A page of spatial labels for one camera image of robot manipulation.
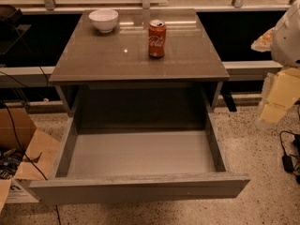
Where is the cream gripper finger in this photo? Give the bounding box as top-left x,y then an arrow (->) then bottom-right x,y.
250,28 -> 275,53
257,67 -> 300,129

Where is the red coke can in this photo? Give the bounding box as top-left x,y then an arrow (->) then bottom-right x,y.
148,20 -> 167,58

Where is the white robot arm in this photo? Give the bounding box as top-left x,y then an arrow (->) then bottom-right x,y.
251,0 -> 300,128

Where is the grey cabinet with glossy top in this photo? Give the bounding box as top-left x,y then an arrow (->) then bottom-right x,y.
50,9 -> 229,130

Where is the open grey top drawer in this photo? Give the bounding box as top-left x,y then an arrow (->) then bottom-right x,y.
28,87 -> 251,206

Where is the white ceramic bowl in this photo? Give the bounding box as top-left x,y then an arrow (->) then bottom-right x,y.
89,9 -> 118,33

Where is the dark object at left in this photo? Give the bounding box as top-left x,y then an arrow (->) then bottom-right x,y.
0,5 -> 31,57

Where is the brown cardboard box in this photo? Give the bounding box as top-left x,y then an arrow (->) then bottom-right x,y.
0,108 -> 60,211

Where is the black power adapter with cable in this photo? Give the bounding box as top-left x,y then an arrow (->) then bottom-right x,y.
278,129 -> 300,185

